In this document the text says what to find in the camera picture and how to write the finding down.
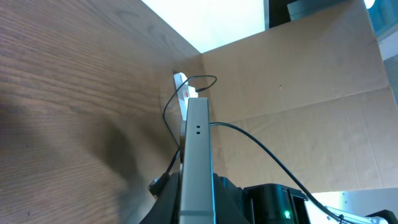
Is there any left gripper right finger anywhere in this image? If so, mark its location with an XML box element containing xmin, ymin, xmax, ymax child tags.
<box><xmin>213</xmin><ymin>173</ymin><xmax>249</xmax><ymax>224</ymax></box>

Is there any brown cardboard panel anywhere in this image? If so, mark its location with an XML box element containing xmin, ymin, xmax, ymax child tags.
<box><xmin>183</xmin><ymin>1</ymin><xmax>397</xmax><ymax>192</ymax></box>

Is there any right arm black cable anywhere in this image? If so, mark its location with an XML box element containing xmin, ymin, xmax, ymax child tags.
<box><xmin>208</xmin><ymin>121</ymin><xmax>346</xmax><ymax>224</ymax></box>

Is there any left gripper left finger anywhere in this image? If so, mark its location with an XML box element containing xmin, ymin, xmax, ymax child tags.
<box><xmin>140</xmin><ymin>173</ymin><xmax>180</xmax><ymax>224</ymax></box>

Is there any black charging cable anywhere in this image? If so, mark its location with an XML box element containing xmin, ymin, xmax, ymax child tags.
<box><xmin>148</xmin><ymin>75</ymin><xmax>218</xmax><ymax>200</ymax></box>

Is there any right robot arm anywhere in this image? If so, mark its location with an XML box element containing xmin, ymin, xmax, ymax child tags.
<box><xmin>214</xmin><ymin>175</ymin><xmax>397</xmax><ymax>224</ymax></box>

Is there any white power strip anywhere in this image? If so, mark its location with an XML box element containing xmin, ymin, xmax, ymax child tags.
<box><xmin>174</xmin><ymin>73</ymin><xmax>198</xmax><ymax>121</ymax></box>

